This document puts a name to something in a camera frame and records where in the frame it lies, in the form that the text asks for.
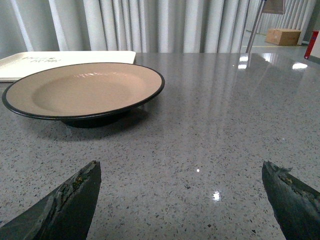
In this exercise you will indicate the white rectangular tray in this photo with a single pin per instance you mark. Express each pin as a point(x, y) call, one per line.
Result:
point(19, 65)

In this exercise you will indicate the grey metal pole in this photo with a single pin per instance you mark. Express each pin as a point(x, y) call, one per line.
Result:
point(255, 27)

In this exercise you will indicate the red object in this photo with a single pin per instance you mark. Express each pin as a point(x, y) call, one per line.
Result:
point(311, 44)

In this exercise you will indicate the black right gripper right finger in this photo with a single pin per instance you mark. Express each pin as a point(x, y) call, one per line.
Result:
point(296, 205)

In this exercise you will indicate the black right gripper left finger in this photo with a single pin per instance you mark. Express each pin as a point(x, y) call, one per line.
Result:
point(66, 213)

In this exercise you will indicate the grey pleated curtain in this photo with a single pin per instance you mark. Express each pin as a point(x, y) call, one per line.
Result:
point(143, 26)

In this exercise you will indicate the beige plate with black rim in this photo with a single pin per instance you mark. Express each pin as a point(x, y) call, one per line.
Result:
point(84, 95)

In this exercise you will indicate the cardboard box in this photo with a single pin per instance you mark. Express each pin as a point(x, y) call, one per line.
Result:
point(282, 36)

